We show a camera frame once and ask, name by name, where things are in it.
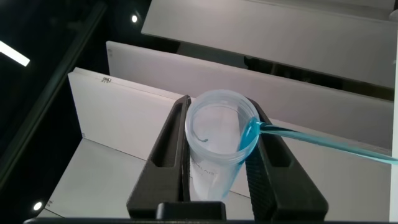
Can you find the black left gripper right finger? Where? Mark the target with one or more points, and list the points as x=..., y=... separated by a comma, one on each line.
x=280, y=186

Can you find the round ceiling spotlight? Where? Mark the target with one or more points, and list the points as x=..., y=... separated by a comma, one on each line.
x=134, y=18
x=37, y=205

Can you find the small metal hinge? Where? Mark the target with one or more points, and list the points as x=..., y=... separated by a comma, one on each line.
x=106, y=80

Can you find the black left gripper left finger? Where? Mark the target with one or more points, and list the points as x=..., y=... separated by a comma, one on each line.
x=164, y=183

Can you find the long ceiling light strip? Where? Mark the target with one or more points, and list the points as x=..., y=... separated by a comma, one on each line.
x=14, y=53

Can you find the test tube with blue pigment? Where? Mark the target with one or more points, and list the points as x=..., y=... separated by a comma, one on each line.
x=214, y=174

